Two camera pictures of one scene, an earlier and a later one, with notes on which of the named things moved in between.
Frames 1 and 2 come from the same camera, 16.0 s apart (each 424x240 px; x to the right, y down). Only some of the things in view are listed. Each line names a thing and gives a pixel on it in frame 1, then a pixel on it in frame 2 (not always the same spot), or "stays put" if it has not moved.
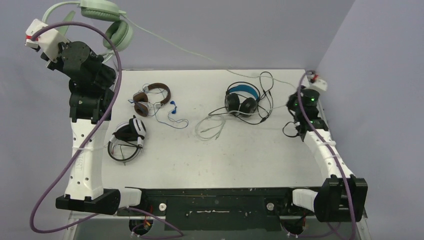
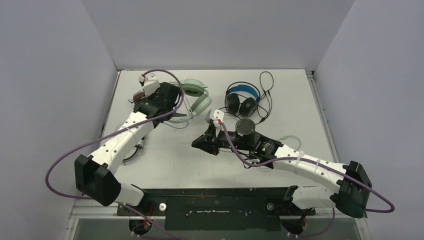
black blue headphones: (242, 99) stays put
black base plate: (218, 209) stays put
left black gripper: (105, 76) → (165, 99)
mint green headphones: (65, 23) → (194, 87)
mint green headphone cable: (219, 118) → (294, 150)
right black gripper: (305, 89) → (214, 141)
